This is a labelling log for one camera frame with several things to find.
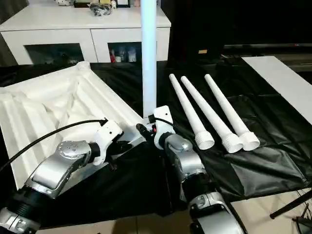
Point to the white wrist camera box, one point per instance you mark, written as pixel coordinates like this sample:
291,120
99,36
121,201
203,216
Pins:
107,139
163,122

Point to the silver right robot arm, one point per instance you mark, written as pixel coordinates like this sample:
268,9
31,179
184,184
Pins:
187,165

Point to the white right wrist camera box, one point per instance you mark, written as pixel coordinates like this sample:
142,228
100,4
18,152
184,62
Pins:
163,122

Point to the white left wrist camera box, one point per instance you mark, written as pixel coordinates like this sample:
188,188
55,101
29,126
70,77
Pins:
107,139

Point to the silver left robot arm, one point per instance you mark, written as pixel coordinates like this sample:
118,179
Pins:
53,170

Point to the white plastic table leg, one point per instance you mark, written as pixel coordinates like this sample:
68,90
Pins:
190,109
229,107
209,112
148,58

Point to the white cabinet with glass doors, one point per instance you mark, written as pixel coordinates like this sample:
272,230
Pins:
58,22

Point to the white plastic table top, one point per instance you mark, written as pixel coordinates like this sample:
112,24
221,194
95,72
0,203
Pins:
48,107

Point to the black work mat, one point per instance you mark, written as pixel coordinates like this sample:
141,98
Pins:
253,165

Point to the black stand leg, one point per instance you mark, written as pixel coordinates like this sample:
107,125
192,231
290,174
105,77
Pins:
292,204

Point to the small yellow box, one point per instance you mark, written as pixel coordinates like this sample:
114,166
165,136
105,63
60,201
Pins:
203,51

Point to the red bottle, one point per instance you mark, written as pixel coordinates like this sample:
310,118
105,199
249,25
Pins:
112,57

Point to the white side table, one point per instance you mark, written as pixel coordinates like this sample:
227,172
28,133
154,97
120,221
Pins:
282,83

